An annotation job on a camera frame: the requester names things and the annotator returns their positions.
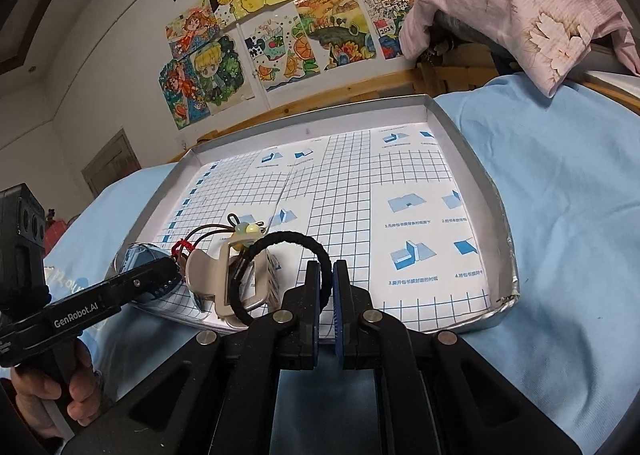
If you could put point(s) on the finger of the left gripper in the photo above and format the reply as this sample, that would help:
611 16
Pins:
127 287

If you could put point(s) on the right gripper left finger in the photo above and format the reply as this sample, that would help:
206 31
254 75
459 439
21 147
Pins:
217 394

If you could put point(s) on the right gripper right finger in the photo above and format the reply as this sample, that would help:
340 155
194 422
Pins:
434 393

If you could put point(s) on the light blue smart watch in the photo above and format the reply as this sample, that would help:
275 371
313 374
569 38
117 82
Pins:
145 259

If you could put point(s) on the person's left hand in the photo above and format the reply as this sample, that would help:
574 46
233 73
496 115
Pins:
33 388

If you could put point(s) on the red checkered bag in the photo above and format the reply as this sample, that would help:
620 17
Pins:
55 230

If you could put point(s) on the brown wooden door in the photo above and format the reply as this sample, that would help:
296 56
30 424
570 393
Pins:
115 160

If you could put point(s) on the mermaid drawing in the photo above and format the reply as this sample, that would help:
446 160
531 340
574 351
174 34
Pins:
183 93

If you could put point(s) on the grey grid-lined cardboard tray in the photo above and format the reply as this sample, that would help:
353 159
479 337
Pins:
389 186

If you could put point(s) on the blond boy drawing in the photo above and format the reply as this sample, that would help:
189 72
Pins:
217 67

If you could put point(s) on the light blue cartoon bedsheet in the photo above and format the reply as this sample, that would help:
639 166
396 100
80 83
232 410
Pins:
567 170

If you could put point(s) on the anime girl drawing top left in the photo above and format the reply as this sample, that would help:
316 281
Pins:
192 29

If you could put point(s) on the fish and bowl drawing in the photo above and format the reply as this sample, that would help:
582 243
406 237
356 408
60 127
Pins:
280 51

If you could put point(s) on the wooden bed headboard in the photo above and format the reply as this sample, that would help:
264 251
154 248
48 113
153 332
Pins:
463 69

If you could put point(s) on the landscape turtle drawing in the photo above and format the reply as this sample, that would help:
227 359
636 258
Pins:
338 30

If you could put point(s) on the white mattress edge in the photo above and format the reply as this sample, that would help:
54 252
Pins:
621 88

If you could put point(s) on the doodle pattern drawing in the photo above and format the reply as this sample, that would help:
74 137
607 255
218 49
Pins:
387 16

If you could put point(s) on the pink floral blanket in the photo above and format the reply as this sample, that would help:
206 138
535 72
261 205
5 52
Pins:
547 38

